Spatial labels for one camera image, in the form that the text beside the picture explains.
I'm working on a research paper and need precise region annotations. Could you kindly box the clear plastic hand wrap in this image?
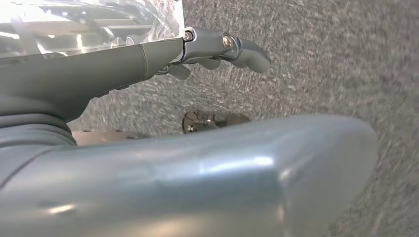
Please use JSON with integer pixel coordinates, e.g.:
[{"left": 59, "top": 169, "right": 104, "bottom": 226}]
[{"left": 0, "top": 0, "right": 186, "bottom": 60}]

